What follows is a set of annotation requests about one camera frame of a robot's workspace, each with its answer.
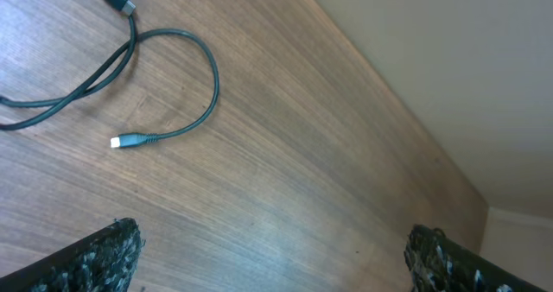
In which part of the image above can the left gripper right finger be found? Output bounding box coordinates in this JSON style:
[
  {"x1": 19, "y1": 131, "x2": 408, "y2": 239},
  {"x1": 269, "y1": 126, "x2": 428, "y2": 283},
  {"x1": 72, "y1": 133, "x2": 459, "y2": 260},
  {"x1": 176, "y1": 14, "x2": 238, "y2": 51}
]
[{"x1": 404, "y1": 225, "x2": 544, "y2": 292}]

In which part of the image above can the black usb cable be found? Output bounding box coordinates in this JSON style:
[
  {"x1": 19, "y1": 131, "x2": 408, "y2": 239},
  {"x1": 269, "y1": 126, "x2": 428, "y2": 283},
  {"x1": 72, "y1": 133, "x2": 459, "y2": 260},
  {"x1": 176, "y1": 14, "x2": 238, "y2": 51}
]
[{"x1": 0, "y1": 0, "x2": 220, "y2": 149}]

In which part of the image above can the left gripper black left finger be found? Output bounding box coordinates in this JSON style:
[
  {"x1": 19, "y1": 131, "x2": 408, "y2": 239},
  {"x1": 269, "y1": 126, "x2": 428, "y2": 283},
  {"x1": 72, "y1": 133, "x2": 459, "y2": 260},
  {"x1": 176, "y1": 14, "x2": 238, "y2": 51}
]
[{"x1": 1, "y1": 218, "x2": 144, "y2": 291}]

